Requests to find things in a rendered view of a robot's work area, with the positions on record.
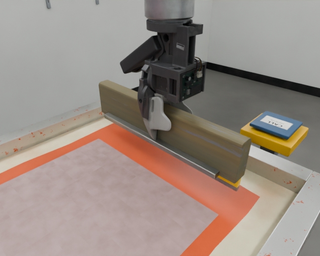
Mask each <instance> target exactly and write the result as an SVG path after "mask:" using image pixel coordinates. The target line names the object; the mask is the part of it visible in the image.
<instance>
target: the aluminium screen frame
mask: <svg viewBox="0 0 320 256"><path fill-rule="evenodd" d="M102 117H105V116H104V113H103V112H102V109H101V100H99V101H96V102H93V103H90V104H88V105H85V106H82V107H79V108H77V109H74V110H71V111H68V112H65V113H63V114H60V115H57V116H54V117H51V118H48V119H45V120H43V121H40V122H37V123H34V124H31V125H29V126H26V127H23V128H21V129H18V130H15V131H12V132H10V133H7V134H4V135H1V136H0V159H3V158H6V157H8V156H10V155H13V154H15V153H18V152H20V151H23V150H25V149H27V148H30V147H32V146H35V145H37V144H40V143H42V142H44V141H47V140H49V139H52V138H54V137H57V136H59V135H61V134H64V133H66V132H69V131H71V130H74V129H76V128H78V127H81V126H83V125H85V124H88V123H90V122H93V121H95V120H98V119H100V118H102ZM246 169H247V170H249V171H251V172H253V173H255V174H257V175H260V176H262V177H264V178H266V179H268V180H270V181H272V182H274V183H276V184H278V185H280V186H283V187H285V188H287V189H289V190H291V191H293V192H295V193H297V196H296V197H295V199H294V200H293V202H292V203H291V205H290V206H289V208H288V210H287V211H286V213H285V214H284V216H283V217H282V218H281V220H280V221H279V223H278V224H277V226H276V227H275V229H274V230H273V232H272V233H271V235H270V236H269V238H268V239H267V241H266V242H265V244H264V245H263V247H262V248H261V250H260V251H259V253H258V254H257V256H299V254H300V252H301V250H302V248H303V246H304V244H305V243H306V241H307V239H308V237H309V235H310V233H311V231H312V229H313V227H314V225H315V223H316V221H317V220H318V218H319V216H320V173H317V172H315V171H312V170H310V169H308V168H305V167H303V166H300V165H298V164H296V163H293V162H290V161H288V160H286V159H283V158H281V157H278V156H276V155H274V154H271V153H269V152H266V151H264V150H262V149H259V148H257V147H254V146H252V145H251V147H250V151H249V156H248V160H247V164H246Z"/></svg>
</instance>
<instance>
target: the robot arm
mask: <svg viewBox="0 0 320 256"><path fill-rule="evenodd" d="M144 11H145V17H146V18H148V19H147V20H146V28H147V30H149V31H153V32H157V35H155V36H151V37H150V38H149V39H148V40H146V41H145V42H144V43H143V44H142V45H140V46H139V47H138V48H137V49H135V50H134V51H133V52H132V53H131V54H129V55H128V56H127V57H126V58H124V59H123V60H122V61H121V62H120V66H121V68H122V71H123V73H124V74H127V73H131V72H132V73H138V72H140V71H142V76H141V78H140V79H139V89H138V105H139V109H140V112H141V116H142V117H143V120H144V123H145V126H146V128H147V130H148V132H149V134H150V136H151V137H152V139H154V140H157V130H161V131H169V130H170V129H171V122H170V120H169V118H168V117H167V116H166V115H165V114H164V103H166V104H168V105H171V106H173V107H175V108H178V109H180V110H183V111H185V112H188V113H190V114H193V112H192V110H191V109H190V108H189V107H188V106H187V105H186V104H185V103H184V102H183V101H184V100H186V99H188V98H190V97H193V96H195V95H197V94H199V93H201V92H204V86H205V74H206V61H202V60H201V59H200V58H198V57H195V46H196V35H200V34H203V24H199V23H193V20H192V19H191V18H193V17H194V13H195V0H144ZM195 58H198V59H199V60H197V59H195ZM202 76H203V77H202ZM155 93H158V94H160V95H162V97H163V99H162V98H161V97H160V96H154V94H155ZM163 101H164V102H163Z"/></svg>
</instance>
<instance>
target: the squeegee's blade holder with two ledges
mask: <svg viewBox="0 0 320 256"><path fill-rule="evenodd" d="M104 116H105V119H107V120H109V121H111V122H113V123H114V124H116V125H118V126H120V127H122V128H123V129H125V130H127V131H129V132H131V133H132V134H134V135H136V136H138V137H139V138H141V139H143V140H145V141H147V142H148V143H150V144H152V145H154V146H156V147H157V148H159V149H161V150H163V151H165V152H166V153H168V154H170V155H172V156H174V157H175V158H177V159H179V160H181V161H183V162H184V163H186V164H188V165H190V166H191V167H193V168H195V169H197V170H199V171H200V172H202V173H204V174H206V175H208V176H209V177H211V178H213V179H215V178H217V177H218V176H219V170H217V169H215V168H213V167H211V166H209V165H207V164H205V163H204V162H202V161H200V160H198V159H196V158H194V157H192V156H190V155H188V154H187V153H185V152H183V151H181V150H179V149H177V148H175V147H173V146H171V145H170V144H168V143H166V142H164V141H162V140H160V139H158V138H157V140H154V139H152V137H151V136H150V134H149V133H147V132H145V131H143V130H141V129H139V128H137V127H135V126H134V125H132V124H130V123H128V122H126V121H124V120H122V119H120V118H118V117H117V116H115V115H113V114H111V113H109V112H108V113H106V114H104Z"/></svg>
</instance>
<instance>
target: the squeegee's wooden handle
mask: <svg viewBox="0 0 320 256"><path fill-rule="evenodd" d="M99 92H100V100H101V109H102V112H103V113H105V114H106V113H108V112H109V113H111V114H113V115H115V116H117V117H118V118H120V119H122V120H124V121H126V122H128V123H130V124H132V125H134V126H135V127H137V128H139V129H141V130H143V131H145V132H147V133H149V132H148V130H147V128H146V126H145V123H144V120H143V117H142V116H141V112H140V109H139V105H138V92H137V91H134V90H132V89H129V88H127V87H124V86H122V85H119V84H117V83H115V82H112V81H110V80H104V81H101V82H100V83H99ZM164 114H165V115H166V116H167V117H168V118H169V120H170V122H171V129H170V130H169V131H161V130H157V138H158V139H160V140H162V141H164V142H166V143H168V144H170V145H171V146H173V147H175V148H177V149H179V150H181V151H183V152H185V153H187V154H188V155H190V156H192V157H194V158H196V159H198V160H200V161H202V162H204V163H205V164H207V165H209V166H211V167H213V168H215V169H217V170H219V176H221V177H223V178H224V179H226V180H228V181H230V182H232V183H234V184H235V183H236V182H237V181H238V180H239V179H240V178H241V177H242V176H243V175H244V173H245V169H246V164H247V160H248V156H249V151H250V147H251V138H249V137H247V136H244V135H242V134H239V133H237V132H235V131H232V130H230V129H227V128H225V127H223V126H220V125H218V124H215V123H212V122H210V121H207V120H205V119H202V118H200V117H198V116H195V115H193V114H190V113H188V112H185V111H183V110H180V109H178V108H175V107H173V106H171V105H168V104H166V103H164Z"/></svg>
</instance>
